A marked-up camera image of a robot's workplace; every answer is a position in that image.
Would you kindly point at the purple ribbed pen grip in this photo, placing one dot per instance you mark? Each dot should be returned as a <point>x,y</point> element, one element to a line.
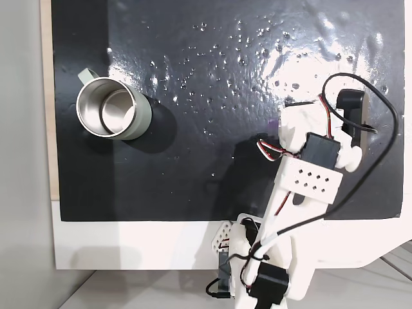
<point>273,123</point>

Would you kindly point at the black glossy mat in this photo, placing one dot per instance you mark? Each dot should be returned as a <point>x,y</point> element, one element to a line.
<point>161,177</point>

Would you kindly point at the black table clamp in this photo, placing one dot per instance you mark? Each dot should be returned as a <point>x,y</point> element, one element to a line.
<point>223,270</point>

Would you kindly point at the green mug steel inside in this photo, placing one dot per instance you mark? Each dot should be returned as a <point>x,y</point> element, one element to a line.
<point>128,109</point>

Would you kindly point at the beige backing sheet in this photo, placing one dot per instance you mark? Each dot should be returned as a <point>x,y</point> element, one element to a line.
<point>46,96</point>

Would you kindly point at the black camera with mount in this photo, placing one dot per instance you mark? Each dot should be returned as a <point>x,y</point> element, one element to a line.
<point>351,112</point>

